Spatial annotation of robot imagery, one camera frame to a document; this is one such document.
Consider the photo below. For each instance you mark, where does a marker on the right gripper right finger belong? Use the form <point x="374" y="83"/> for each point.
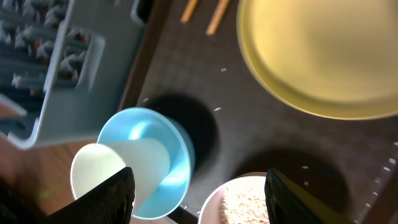
<point x="288" y="203"/>

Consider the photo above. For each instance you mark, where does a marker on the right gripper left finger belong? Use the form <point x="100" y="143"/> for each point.
<point x="111" y="202"/>

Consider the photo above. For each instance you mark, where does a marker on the white pink bowl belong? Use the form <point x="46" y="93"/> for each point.
<point x="241" y="200"/>

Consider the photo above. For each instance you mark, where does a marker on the white plastic cup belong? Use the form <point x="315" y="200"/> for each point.
<point x="124" y="165"/>

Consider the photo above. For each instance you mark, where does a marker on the grey plastic dishwasher rack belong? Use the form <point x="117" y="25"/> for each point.
<point x="64" y="65"/>

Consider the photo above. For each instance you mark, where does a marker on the light blue bowl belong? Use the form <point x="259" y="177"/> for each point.
<point x="142" y="123"/>

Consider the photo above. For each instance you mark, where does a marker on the dark brown serving tray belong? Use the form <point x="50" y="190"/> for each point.
<point x="237" y="127"/>

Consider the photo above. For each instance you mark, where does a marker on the yellow round plate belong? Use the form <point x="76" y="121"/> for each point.
<point x="334" y="59"/>

